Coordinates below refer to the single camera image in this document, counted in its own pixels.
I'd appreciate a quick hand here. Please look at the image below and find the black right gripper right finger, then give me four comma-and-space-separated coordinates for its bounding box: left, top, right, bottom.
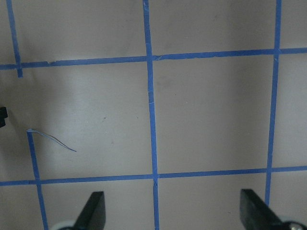
239, 189, 283, 230

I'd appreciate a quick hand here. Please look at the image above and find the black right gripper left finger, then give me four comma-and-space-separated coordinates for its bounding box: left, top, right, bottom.
72, 191, 106, 230

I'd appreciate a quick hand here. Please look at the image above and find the small black bearing gear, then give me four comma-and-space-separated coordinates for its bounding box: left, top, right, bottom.
0, 106, 8, 127

